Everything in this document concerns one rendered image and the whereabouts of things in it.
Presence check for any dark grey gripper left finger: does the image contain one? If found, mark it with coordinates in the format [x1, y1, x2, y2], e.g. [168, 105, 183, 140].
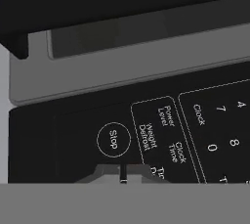
[77, 163, 123, 185]

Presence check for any black microwave door handle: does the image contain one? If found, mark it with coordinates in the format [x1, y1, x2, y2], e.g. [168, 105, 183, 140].
[0, 0, 250, 61]

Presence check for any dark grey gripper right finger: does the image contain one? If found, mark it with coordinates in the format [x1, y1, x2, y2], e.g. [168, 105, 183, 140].
[125, 163, 154, 185]

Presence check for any grey microwave door with window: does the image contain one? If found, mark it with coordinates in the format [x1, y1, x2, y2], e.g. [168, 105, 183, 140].
[9, 0, 250, 107]

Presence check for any black microwave oven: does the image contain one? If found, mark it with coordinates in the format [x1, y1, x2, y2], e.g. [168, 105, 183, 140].
[7, 60, 250, 185]

